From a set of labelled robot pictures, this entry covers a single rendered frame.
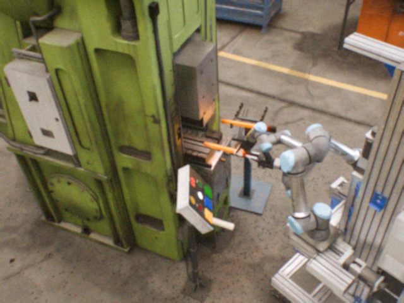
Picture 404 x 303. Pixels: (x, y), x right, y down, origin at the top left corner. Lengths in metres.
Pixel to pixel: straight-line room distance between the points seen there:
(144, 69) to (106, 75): 0.34
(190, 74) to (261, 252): 1.78
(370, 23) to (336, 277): 4.11
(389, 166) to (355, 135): 2.53
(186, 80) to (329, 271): 1.47
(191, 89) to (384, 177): 1.22
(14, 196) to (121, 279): 1.53
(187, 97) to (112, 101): 0.48
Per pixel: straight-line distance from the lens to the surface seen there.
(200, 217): 2.59
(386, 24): 6.22
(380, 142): 2.38
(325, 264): 2.86
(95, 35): 2.51
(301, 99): 5.36
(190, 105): 2.75
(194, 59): 2.64
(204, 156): 3.10
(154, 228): 3.51
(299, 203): 2.60
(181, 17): 2.64
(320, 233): 2.82
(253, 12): 6.73
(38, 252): 4.10
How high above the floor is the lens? 3.10
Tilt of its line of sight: 43 degrees down
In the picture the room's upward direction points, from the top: 4 degrees counter-clockwise
